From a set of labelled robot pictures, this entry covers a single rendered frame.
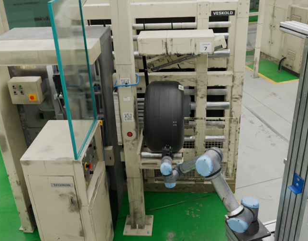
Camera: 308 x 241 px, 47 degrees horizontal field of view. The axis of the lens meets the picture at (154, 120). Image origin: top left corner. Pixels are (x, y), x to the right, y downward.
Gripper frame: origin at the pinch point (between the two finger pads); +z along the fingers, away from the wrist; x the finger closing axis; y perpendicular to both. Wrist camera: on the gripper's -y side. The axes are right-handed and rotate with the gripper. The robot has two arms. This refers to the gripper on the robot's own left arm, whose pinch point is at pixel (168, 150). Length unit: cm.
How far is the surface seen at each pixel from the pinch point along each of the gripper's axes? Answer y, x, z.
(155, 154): -8.6, 11.3, 11.7
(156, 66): 56, 11, 51
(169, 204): -94, 4, 67
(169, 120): 26.5, -1.4, -4.0
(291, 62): -24, -216, 447
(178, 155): -9.2, -7.4, 11.5
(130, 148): -6.8, 32.7, 18.7
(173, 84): 48, -5, 19
